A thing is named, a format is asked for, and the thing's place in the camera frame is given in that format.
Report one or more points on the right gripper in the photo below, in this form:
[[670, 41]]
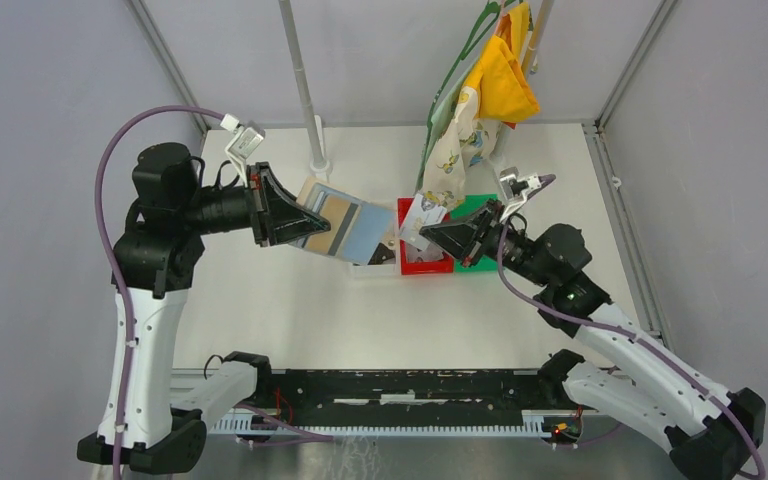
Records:
[[463, 238]]

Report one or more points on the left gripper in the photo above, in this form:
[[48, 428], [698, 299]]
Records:
[[275, 212]]

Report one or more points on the white card with emblem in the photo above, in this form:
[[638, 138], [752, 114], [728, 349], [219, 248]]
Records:
[[414, 214]]

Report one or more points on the tan leather card holder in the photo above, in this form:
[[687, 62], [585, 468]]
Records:
[[357, 226]]

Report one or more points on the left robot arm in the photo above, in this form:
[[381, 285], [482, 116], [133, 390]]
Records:
[[144, 428]]

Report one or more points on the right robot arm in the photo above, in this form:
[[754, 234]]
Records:
[[707, 430]]

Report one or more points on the white cards in red bin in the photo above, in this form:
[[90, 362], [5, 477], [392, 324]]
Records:
[[413, 255]]

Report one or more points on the green plastic bin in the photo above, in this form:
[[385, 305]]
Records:
[[470, 204]]

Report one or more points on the red plastic bin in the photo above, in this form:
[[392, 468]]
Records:
[[445, 266]]

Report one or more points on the white stand pole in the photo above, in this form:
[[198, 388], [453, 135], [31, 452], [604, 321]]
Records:
[[319, 164]]

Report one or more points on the black object in tray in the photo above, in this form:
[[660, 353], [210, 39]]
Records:
[[384, 254]]

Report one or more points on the patterned white cloth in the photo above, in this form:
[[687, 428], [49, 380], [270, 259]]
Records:
[[465, 140]]

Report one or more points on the yellow cloth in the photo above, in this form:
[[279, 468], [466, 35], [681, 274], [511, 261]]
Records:
[[498, 72]]

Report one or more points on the green clothes hanger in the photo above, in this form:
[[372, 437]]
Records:
[[485, 21]]

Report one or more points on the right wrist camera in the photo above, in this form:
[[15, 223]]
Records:
[[516, 189]]

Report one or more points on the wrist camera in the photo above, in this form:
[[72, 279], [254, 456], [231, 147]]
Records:
[[245, 139], [516, 189]]

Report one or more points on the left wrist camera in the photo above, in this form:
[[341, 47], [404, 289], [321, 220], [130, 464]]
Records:
[[245, 139]]

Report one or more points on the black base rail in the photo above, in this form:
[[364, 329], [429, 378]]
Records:
[[409, 398]]

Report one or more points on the white cable duct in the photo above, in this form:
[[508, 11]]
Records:
[[248, 424]]

